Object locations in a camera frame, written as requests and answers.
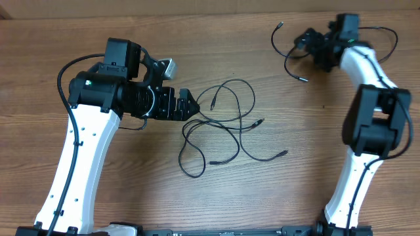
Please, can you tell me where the black cable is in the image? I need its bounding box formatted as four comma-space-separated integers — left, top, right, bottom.
196, 79, 289, 163
270, 21, 399, 83
178, 118, 265, 179

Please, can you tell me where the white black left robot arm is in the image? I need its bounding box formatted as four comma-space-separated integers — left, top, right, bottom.
16, 38, 200, 236

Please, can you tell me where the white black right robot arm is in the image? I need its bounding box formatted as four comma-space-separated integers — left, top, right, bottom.
294, 13, 414, 235

